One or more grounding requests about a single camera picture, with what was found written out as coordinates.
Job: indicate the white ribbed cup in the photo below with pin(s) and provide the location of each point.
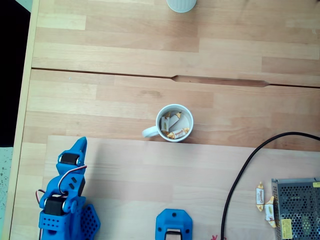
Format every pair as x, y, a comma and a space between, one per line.
181, 5

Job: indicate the blue printed post mount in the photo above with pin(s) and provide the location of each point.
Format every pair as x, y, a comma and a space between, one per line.
162, 222

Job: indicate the white gold sweet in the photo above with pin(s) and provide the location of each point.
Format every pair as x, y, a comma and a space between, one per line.
178, 133
165, 123
269, 211
174, 120
260, 196

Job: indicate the metal mesh power supply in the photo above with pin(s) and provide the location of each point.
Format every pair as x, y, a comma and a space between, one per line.
297, 207

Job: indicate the light wooden base board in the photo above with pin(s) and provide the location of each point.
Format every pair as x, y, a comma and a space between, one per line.
150, 175

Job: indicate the white ceramic mug black lettering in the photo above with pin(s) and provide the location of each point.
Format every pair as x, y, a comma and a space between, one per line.
147, 132

